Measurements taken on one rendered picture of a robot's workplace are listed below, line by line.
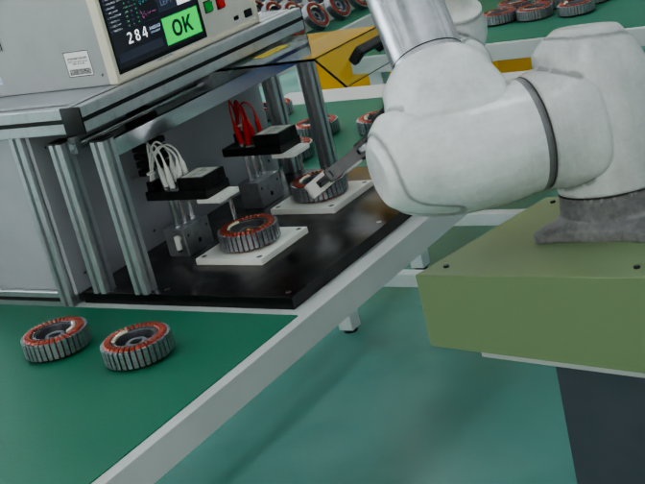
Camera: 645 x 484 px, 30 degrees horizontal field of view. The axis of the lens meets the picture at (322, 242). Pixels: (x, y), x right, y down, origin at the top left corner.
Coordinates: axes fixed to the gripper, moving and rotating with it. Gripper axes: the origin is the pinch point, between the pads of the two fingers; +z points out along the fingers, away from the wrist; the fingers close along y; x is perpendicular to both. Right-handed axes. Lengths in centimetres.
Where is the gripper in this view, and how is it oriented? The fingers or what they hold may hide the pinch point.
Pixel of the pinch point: (329, 177)
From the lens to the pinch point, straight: 234.6
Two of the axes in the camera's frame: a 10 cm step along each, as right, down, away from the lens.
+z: -6.3, 4.9, 6.1
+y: 4.7, -3.9, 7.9
